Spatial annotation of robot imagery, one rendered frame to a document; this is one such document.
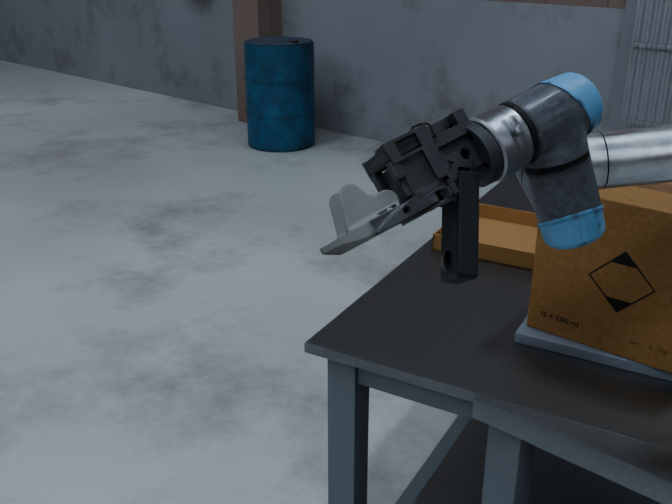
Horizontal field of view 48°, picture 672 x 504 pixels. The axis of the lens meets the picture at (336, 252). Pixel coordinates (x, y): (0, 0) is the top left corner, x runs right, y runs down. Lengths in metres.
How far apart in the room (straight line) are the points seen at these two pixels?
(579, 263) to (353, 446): 0.54
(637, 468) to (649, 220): 0.38
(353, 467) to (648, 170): 0.80
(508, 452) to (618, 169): 0.51
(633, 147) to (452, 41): 4.52
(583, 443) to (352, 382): 0.44
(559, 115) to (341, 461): 0.89
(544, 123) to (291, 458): 1.78
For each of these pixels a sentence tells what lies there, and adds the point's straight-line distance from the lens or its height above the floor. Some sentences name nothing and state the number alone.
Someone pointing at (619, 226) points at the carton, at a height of 1.08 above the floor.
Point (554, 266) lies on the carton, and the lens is 1.37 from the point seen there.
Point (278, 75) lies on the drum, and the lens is 5.58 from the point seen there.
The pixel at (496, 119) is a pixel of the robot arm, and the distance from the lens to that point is 0.83.
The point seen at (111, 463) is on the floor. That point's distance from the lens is 2.53.
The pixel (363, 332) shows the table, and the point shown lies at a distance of 1.41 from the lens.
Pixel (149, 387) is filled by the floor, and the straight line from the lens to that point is 2.86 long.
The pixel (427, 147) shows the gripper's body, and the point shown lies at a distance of 0.78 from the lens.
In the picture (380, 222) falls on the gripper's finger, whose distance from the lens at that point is 0.74.
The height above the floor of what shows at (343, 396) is 0.72.
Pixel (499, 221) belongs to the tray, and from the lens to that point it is 1.98.
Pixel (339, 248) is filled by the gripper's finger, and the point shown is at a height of 1.23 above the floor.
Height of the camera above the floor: 1.52
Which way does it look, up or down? 23 degrees down
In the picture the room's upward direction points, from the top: straight up
